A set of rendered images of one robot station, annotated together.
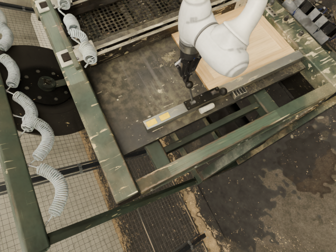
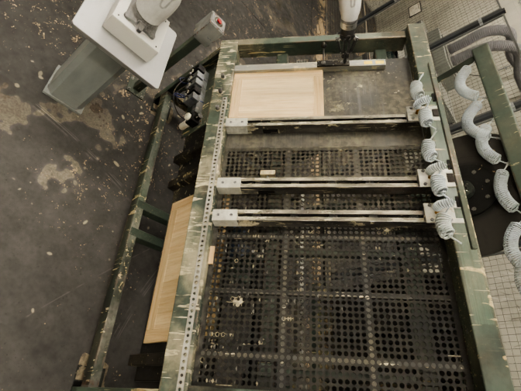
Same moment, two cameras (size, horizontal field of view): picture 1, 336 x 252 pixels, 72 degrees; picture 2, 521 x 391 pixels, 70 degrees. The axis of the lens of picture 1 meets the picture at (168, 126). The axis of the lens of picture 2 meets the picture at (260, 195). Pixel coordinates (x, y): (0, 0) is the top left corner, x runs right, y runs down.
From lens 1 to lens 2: 2.50 m
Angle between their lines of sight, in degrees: 50
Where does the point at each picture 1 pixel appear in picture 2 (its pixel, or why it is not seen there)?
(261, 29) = (242, 98)
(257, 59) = (268, 78)
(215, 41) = not seen: outside the picture
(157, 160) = (383, 53)
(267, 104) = (283, 59)
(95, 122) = (423, 62)
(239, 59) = not seen: outside the picture
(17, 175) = (494, 85)
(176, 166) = (375, 35)
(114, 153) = (415, 43)
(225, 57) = not seen: outside the picture
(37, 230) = (479, 56)
